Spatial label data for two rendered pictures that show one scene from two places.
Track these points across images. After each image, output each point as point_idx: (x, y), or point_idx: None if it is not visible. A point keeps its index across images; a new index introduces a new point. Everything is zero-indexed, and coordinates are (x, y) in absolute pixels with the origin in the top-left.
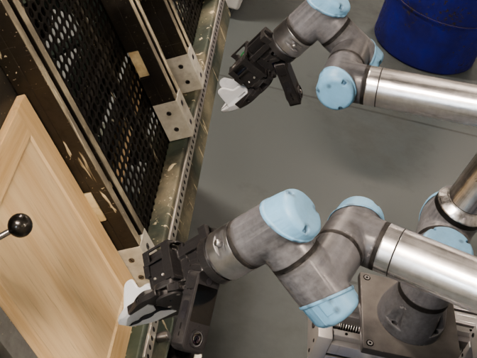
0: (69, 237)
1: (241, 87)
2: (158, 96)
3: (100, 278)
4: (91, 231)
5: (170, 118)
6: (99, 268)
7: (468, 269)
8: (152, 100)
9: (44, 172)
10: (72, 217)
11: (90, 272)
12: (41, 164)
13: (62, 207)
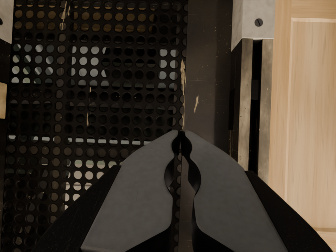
0: (319, 131)
1: None
2: (0, 50)
3: (313, 67)
4: (285, 103)
5: (1, 13)
6: (305, 72)
7: None
8: (8, 50)
9: (295, 194)
10: (296, 135)
11: (322, 85)
12: (292, 201)
13: (301, 153)
